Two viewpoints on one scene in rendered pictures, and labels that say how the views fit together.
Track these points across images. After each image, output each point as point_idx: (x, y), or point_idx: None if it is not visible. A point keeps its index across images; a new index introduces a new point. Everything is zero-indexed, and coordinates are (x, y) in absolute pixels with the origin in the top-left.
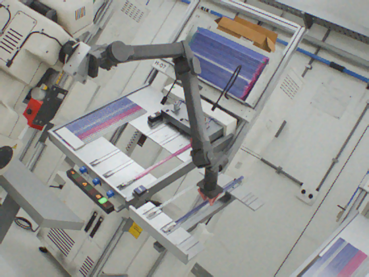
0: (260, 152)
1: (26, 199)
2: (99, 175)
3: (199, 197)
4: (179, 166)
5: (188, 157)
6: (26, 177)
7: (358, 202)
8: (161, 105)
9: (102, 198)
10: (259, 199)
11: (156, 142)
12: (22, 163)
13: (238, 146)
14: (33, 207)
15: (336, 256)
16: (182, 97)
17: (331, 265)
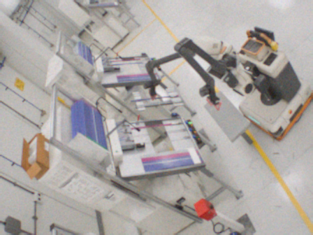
0: None
1: (226, 96)
2: (187, 128)
3: None
4: (149, 120)
5: (140, 124)
6: (224, 118)
7: (99, 83)
8: (128, 157)
9: (190, 123)
10: (133, 94)
11: (149, 136)
12: (224, 133)
13: None
14: (223, 94)
15: (126, 78)
16: (118, 143)
17: (129, 77)
